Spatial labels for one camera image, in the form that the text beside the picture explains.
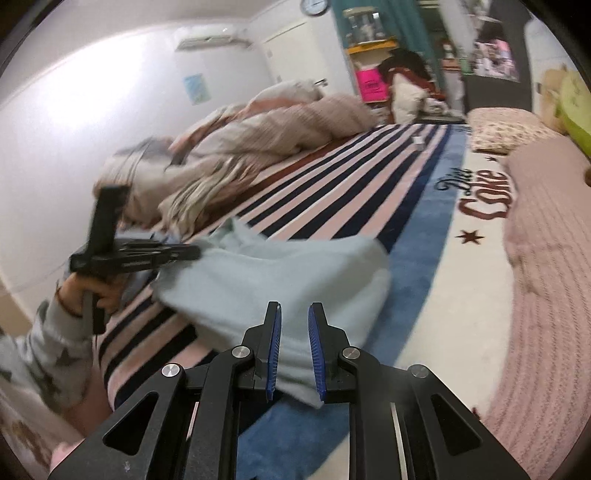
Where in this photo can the yellow shelf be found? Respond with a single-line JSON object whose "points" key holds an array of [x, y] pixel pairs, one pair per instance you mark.
{"points": [[369, 46]]}

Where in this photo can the white bed headboard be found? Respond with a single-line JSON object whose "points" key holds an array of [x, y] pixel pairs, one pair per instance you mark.
{"points": [[540, 46]]}

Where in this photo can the floral pillow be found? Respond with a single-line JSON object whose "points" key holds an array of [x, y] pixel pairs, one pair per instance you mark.
{"points": [[508, 129]]}

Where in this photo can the dark bookshelf desk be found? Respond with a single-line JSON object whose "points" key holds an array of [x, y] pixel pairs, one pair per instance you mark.
{"points": [[494, 92]]}

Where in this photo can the small white box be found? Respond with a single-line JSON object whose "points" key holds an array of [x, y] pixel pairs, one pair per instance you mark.
{"points": [[418, 141]]}

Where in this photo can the white door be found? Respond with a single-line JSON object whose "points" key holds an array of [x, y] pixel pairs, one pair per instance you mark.
{"points": [[286, 55]]}

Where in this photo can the small wall poster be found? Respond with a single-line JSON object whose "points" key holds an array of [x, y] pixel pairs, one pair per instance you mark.
{"points": [[197, 88]]}

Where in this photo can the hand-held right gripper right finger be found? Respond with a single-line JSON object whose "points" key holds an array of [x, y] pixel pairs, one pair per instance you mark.
{"points": [[316, 350]]}

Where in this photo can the beige crumpled comforter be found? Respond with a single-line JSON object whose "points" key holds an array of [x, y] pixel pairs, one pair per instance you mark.
{"points": [[286, 124]]}

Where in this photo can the mannequin head with wig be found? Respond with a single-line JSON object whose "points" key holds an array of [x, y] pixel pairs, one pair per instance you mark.
{"points": [[445, 50]]}

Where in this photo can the pile of clothes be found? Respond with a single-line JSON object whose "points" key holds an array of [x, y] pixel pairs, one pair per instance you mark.
{"points": [[411, 97]]}

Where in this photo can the person's left hand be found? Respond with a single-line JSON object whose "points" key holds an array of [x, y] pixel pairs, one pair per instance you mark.
{"points": [[111, 295]]}

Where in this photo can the round wall clock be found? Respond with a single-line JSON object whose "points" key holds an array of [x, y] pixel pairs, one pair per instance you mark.
{"points": [[315, 5]]}

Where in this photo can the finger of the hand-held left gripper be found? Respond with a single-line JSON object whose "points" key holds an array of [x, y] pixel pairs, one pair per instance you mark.
{"points": [[182, 252]]}

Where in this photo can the striped printed blanket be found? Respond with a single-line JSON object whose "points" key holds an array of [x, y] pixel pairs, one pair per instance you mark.
{"points": [[369, 184]]}

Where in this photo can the green avocado plush toy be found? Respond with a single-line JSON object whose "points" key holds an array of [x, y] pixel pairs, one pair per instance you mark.
{"points": [[577, 115]]}

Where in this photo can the glass tank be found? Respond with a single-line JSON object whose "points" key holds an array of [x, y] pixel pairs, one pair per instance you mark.
{"points": [[364, 25]]}

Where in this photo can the light blue pants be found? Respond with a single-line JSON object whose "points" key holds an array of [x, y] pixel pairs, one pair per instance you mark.
{"points": [[277, 272]]}

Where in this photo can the tan plush toy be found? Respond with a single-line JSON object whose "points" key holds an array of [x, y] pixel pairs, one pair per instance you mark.
{"points": [[549, 92]]}

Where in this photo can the white air conditioner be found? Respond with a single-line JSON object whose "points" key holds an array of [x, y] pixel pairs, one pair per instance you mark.
{"points": [[207, 41]]}

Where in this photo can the teal curtain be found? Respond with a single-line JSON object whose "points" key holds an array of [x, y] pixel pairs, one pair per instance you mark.
{"points": [[406, 27]]}

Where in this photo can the pink bag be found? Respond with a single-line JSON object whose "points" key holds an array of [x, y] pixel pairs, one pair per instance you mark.
{"points": [[371, 85]]}

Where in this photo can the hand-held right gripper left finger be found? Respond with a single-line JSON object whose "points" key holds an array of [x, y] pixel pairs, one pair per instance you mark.
{"points": [[273, 350]]}

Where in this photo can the pink knit blanket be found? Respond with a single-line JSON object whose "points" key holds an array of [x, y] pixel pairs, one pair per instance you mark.
{"points": [[554, 277]]}

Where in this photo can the person's left forearm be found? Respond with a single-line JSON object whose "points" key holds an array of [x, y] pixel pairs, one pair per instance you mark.
{"points": [[51, 341]]}

